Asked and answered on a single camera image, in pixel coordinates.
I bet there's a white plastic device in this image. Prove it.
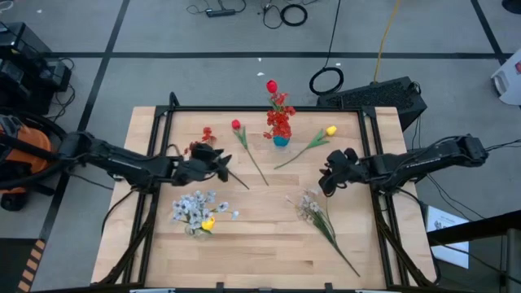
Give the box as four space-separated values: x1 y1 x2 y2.
490 47 521 107

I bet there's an orange vacuum cleaner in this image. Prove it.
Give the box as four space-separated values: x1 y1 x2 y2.
0 114 55 212

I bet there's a yellow artificial tulip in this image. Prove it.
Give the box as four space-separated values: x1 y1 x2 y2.
273 125 339 171
199 215 217 235

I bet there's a clear glass vase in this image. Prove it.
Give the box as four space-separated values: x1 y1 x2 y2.
183 223 207 242

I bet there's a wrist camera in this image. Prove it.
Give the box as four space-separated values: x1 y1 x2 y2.
190 142 224 163
327 147 360 167

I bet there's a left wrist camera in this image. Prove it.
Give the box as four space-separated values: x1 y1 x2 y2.
190 142 224 163

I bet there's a black power box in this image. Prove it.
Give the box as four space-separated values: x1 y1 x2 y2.
39 59 73 94

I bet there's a black metal bar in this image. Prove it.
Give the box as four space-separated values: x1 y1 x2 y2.
426 208 521 247

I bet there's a red blossom spray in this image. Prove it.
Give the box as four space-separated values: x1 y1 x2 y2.
262 91 297 141
183 126 251 191

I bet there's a black power strip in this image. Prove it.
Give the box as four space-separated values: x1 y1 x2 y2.
205 8 237 19

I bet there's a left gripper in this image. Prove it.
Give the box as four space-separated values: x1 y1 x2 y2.
173 151 233 187

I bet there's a black hanging cable with coil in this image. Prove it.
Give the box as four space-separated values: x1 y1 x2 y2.
308 0 345 97

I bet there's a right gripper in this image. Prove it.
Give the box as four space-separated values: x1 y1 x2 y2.
317 160 370 199

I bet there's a black vacuum hose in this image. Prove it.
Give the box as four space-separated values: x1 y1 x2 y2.
0 106 75 191

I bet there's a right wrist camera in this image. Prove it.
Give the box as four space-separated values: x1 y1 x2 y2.
327 147 360 167

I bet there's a black computer case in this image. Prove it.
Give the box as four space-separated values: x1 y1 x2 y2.
316 76 428 133

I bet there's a red artificial tulip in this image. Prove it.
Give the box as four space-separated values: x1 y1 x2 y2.
265 79 282 111
230 118 270 187

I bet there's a black aluminium table frame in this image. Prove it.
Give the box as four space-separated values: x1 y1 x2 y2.
96 91 440 293

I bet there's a white blossom spray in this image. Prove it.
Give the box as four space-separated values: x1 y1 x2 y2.
170 189 241 237
286 187 361 279

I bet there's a white paper sheet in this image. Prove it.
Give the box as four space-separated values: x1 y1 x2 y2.
425 205 471 270

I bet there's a gray metal post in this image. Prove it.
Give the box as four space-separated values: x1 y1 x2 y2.
503 227 521 293

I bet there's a black hazard striped mat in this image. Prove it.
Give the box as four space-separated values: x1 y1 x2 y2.
0 238 46 293

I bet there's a black computer tower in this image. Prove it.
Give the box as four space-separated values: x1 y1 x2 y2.
0 22 54 116

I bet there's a yellow hanging cable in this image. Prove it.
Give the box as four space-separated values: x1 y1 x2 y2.
372 0 403 85

